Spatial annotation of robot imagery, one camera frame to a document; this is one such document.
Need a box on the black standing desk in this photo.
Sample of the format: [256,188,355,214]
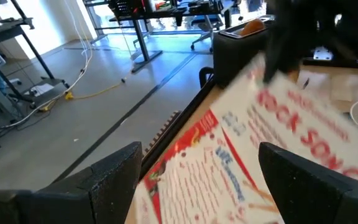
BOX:
[84,0,236,74]

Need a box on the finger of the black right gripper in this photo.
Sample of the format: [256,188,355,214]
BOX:
[262,37,304,84]

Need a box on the black office chair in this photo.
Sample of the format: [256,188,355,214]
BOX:
[190,14,224,52]

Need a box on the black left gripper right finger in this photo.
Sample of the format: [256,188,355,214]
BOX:
[258,142,358,224]

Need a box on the black perforated metal box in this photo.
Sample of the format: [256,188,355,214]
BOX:
[109,0,145,18]

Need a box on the yellow floor cable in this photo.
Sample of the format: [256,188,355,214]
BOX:
[39,77,127,113]

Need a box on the silver mounting bracket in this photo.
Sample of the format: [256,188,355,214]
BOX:
[313,46,334,61]

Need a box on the white floor cable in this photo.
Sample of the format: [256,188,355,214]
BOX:
[4,0,93,129]

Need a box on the red and white cereal box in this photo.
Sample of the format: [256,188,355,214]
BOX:
[124,52,358,224]

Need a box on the black shelving cart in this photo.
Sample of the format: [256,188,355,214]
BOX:
[0,17,70,110]

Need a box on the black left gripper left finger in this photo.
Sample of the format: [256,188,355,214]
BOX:
[34,141,143,224]

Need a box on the bagel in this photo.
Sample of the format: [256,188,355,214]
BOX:
[239,18,265,37]

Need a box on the black toaster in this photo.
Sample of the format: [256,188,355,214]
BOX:
[213,18,273,88]

